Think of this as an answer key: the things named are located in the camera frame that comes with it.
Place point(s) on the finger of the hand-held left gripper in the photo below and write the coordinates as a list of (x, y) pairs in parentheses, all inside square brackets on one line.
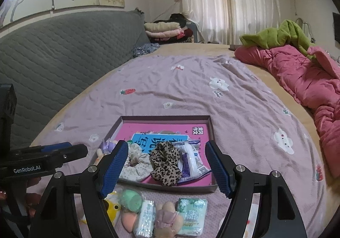
[(57, 146), (74, 151)]

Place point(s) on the pink book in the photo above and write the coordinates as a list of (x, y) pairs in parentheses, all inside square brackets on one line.
[(164, 127)]

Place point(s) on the white sheer curtain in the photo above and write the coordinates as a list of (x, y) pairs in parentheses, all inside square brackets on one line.
[(239, 1)]

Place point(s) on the pale blue tissue pack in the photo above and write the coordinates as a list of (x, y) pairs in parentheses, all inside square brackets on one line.
[(144, 216)]

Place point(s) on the grey quilted headboard cover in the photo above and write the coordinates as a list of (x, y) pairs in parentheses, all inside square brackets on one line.
[(66, 54)]

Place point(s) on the beige plush toy pink hat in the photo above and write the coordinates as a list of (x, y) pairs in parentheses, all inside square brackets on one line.
[(166, 224)]

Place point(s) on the green fleece blanket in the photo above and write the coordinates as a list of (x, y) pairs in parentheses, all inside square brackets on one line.
[(281, 33)]

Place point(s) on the blue patterned cloth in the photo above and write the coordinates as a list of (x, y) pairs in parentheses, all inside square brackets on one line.
[(144, 50)]

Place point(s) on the leopard print scrunchie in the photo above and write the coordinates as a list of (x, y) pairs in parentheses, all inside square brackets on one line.
[(164, 166)]

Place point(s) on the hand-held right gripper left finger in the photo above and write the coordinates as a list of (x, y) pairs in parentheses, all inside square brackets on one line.
[(114, 169)]

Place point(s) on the green floral tissue pack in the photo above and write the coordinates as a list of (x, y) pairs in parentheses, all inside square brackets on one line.
[(191, 216)]

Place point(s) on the purple printed bed sheet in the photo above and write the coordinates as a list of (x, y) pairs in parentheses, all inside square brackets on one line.
[(186, 89)]

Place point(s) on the white purple cartoon packet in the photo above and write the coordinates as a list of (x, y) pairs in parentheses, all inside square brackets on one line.
[(190, 166)]

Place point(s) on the yellow cartoon packet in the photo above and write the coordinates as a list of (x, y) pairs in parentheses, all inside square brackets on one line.
[(113, 206)]

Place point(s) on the cream folded blanket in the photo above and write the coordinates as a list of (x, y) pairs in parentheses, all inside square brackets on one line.
[(162, 26)]

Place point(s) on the dark red clothes pile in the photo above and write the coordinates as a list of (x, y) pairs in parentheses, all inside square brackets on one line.
[(186, 34)]

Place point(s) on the pink quilt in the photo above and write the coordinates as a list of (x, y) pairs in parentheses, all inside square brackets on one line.
[(305, 76)]

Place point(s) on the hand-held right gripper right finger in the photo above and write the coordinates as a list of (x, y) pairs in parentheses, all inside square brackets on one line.
[(219, 169)]

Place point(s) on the black garment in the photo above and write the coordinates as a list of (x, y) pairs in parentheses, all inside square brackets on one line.
[(178, 18)]

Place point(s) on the small plush purple bow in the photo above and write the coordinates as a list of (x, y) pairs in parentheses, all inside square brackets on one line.
[(106, 145)]

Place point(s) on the black television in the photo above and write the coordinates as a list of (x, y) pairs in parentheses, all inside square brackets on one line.
[(336, 26)]

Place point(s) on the peach makeup sponge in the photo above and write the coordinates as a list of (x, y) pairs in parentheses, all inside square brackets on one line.
[(128, 218)]

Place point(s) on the white floral scrunchie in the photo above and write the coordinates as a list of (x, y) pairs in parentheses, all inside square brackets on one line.
[(135, 169)]

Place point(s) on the green powder puff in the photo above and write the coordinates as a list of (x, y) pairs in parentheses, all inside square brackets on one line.
[(130, 198)]

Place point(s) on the dark shallow cardboard box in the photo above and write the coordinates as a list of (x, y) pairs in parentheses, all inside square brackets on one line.
[(186, 188)]

